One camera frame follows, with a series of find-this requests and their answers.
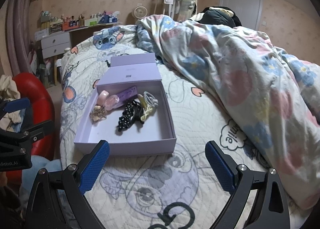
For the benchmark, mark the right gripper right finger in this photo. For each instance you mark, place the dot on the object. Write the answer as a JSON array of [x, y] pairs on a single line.
[[269, 208]]

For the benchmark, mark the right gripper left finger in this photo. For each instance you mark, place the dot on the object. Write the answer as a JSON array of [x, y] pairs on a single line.
[[45, 208]]

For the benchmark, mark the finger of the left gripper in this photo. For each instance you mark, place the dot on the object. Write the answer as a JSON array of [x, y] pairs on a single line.
[[27, 131], [8, 106]]

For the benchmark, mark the pink round blush compact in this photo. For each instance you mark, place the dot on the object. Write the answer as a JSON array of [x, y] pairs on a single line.
[[110, 102]]

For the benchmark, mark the purple rectangular card box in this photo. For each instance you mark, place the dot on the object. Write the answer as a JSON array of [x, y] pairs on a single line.
[[128, 93]]

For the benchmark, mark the yellow hair claw clip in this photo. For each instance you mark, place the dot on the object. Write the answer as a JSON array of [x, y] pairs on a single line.
[[149, 105]]

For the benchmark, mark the black white-dotted hair clip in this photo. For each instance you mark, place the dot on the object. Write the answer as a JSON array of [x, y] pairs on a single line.
[[127, 117]]

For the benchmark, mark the red chair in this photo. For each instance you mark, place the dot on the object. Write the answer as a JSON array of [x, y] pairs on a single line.
[[30, 87]]

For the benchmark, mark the white drawer cabinet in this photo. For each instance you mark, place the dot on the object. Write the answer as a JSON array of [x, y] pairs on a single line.
[[55, 44]]

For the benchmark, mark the beige gold hair clip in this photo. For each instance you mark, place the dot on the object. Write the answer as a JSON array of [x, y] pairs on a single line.
[[98, 113]]

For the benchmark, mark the purple curtain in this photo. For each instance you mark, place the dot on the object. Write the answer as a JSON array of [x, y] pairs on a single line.
[[18, 36]]

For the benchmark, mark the cartoon quilted bedspread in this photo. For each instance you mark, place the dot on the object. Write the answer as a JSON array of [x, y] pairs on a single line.
[[177, 190]]

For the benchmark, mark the lavender open gift box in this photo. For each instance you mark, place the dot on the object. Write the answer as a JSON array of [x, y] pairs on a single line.
[[156, 136]]

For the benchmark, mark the floral rumpled duvet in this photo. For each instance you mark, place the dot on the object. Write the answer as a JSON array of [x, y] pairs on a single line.
[[270, 94]]

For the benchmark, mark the black hair claw clip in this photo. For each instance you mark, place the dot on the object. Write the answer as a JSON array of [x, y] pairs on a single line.
[[139, 112]]

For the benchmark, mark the white desk fan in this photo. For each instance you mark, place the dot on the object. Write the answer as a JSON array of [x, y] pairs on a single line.
[[140, 12]]

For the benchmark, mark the clothes rack with clothes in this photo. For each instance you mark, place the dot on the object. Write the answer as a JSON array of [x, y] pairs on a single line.
[[179, 10]]

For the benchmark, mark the black clothing pile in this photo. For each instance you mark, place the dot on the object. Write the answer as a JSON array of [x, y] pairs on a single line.
[[218, 16]]

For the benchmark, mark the white door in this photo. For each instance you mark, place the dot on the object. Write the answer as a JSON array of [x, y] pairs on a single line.
[[248, 11]]

